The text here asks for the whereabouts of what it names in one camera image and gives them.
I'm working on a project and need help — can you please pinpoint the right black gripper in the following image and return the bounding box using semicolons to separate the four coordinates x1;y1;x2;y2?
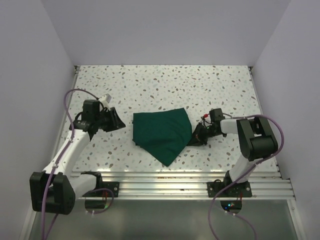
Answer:
185;121;220;146

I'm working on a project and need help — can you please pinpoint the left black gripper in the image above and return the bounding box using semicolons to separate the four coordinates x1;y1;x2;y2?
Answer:
94;107;126;133

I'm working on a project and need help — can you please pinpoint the green surgical drape cloth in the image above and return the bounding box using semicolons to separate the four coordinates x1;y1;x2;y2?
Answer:
132;108;192;167

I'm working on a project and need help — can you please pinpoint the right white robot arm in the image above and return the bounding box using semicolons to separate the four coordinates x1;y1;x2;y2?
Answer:
187;108;279;197

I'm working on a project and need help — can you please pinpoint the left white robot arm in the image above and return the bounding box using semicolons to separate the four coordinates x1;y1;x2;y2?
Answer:
29;95;126;215

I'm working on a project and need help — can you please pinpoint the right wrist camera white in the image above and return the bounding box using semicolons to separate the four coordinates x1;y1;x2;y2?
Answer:
201;113;210;124

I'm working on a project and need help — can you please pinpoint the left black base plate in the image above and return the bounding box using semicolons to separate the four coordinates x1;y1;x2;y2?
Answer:
83;181;120;198

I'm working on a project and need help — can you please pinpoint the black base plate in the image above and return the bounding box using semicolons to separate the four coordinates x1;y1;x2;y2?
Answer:
83;181;120;198
206;179;253;198

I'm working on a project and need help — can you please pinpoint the aluminium frame rail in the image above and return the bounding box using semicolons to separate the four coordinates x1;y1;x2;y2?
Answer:
69;171;295;200

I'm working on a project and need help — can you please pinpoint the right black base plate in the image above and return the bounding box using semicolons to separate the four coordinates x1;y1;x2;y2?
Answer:
206;179;253;198

